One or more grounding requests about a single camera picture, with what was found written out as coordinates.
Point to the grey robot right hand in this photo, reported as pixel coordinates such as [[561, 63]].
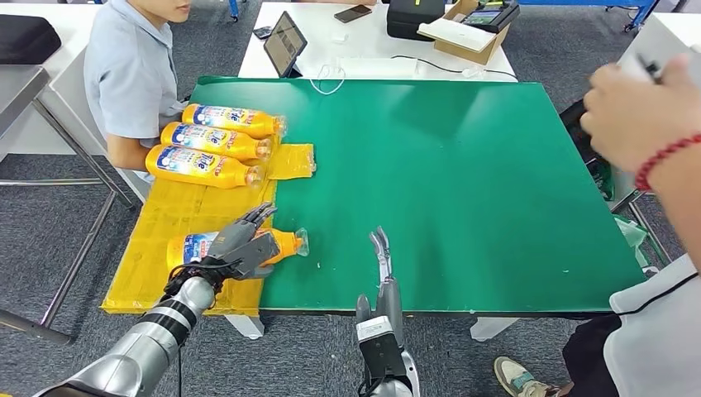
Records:
[[390, 307]]

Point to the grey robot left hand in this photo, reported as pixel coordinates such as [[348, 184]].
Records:
[[233, 238]]

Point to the person's right hand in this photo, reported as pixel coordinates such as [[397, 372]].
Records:
[[641, 120]]

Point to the orange detergent bottle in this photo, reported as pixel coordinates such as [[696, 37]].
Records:
[[230, 118], [213, 141], [197, 167], [285, 244]]

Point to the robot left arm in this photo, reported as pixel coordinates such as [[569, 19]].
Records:
[[137, 350]]

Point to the person's right forearm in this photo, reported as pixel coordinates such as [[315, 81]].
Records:
[[684, 208], [123, 153]]

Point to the black backpack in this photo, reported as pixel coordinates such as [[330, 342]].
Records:
[[572, 131]]

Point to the yellow taped cardboard sheet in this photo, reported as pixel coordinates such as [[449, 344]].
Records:
[[164, 208]]

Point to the white side table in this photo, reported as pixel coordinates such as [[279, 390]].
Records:
[[33, 147], [657, 33]]

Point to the white table leg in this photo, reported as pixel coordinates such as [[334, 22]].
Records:
[[490, 329], [246, 327]]

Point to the pale green plastic bag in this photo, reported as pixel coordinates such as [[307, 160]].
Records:
[[630, 233]]

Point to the green table board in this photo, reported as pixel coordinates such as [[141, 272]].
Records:
[[465, 192]]

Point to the white plug adapter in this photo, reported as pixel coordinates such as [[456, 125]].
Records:
[[474, 72]]

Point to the brown cardboard box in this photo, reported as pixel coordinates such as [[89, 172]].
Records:
[[471, 53]]

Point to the black terminal with screen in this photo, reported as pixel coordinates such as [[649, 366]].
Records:
[[490, 16]]

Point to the person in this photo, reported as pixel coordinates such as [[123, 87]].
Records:
[[657, 340], [131, 77]]

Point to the black tablet on stand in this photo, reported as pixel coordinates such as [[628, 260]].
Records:
[[285, 46]]

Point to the white booklet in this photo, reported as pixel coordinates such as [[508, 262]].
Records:
[[457, 35]]

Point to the small black phone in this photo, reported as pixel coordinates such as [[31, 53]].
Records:
[[263, 33]]

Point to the white earbud case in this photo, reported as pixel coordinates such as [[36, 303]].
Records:
[[339, 38]]

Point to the white desk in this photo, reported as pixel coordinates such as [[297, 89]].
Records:
[[378, 41]]

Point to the black carrying case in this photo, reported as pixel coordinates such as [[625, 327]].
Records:
[[416, 19]]

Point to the black smartphone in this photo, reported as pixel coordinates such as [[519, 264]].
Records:
[[353, 13]]

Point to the black cushion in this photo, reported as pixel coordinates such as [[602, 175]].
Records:
[[27, 39]]

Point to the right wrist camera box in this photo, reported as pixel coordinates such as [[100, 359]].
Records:
[[378, 350]]

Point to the blue metal frame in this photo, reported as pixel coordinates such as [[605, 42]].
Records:
[[234, 8], [641, 11]]

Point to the grey metal table frame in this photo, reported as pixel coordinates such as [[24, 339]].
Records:
[[649, 233], [22, 93]]

